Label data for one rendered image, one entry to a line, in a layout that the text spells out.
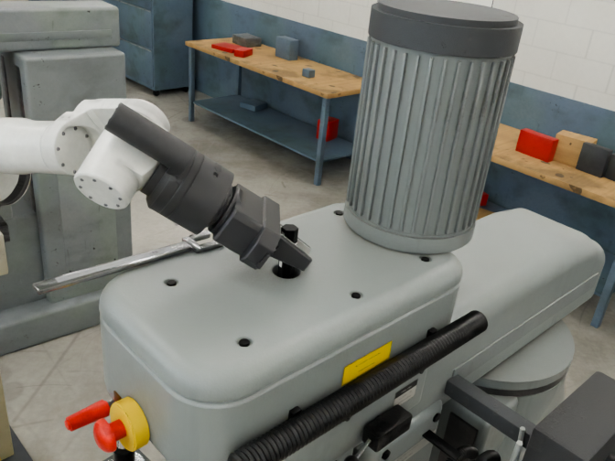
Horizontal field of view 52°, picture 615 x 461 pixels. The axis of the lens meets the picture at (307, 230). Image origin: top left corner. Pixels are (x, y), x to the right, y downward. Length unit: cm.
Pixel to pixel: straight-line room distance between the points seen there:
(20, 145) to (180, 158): 22
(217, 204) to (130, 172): 10
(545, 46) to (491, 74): 443
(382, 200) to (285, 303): 22
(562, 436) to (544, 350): 47
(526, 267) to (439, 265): 37
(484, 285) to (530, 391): 26
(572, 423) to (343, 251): 39
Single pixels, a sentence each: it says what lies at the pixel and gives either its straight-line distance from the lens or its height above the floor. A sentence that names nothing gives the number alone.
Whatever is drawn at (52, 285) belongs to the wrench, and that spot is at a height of 190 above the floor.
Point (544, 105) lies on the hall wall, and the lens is 530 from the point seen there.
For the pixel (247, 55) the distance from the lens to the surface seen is 665.
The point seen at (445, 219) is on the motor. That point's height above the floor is 195.
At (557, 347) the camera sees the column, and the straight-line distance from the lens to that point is 141.
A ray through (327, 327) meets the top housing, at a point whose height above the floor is 189.
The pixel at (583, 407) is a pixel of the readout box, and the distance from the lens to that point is 100.
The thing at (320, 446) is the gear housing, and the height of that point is 169.
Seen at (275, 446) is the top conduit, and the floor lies 180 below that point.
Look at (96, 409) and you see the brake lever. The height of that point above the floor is 171.
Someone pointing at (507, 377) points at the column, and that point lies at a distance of 128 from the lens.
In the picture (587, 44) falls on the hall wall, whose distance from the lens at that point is 514.
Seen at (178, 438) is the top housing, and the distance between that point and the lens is 72.
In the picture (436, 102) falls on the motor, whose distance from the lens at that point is 82.
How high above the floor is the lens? 232
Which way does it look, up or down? 27 degrees down
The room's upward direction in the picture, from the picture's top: 6 degrees clockwise
